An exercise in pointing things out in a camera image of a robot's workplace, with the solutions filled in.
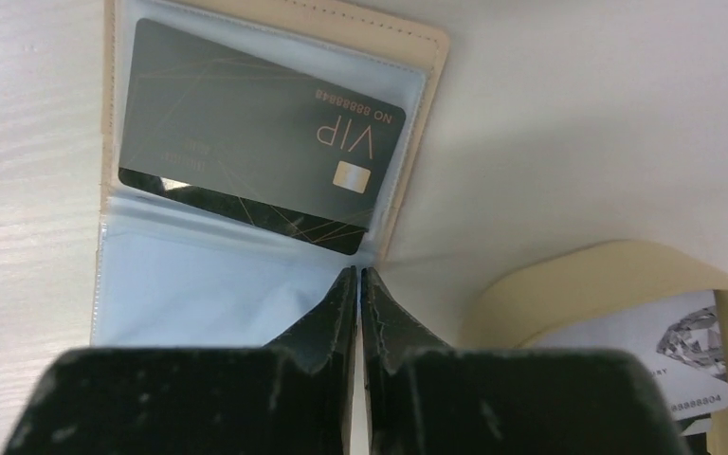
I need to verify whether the silver VIP card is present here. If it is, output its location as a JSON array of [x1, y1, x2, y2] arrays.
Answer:
[[537, 290, 728, 423]]

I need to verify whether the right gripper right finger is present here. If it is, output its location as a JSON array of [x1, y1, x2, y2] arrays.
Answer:
[[359, 267, 450, 454]]

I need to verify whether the beige oval tray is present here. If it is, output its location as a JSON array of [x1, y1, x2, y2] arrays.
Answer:
[[459, 240, 728, 454]]

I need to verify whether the black VIP card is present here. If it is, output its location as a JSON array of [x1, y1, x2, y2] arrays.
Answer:
[[118, 18, 407, 255]]

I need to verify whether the beige card holder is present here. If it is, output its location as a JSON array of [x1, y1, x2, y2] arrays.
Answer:
[[91, 1, 449, 347]]

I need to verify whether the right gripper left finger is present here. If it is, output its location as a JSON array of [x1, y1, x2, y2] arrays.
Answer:
[[266, 266, 358, 454]]

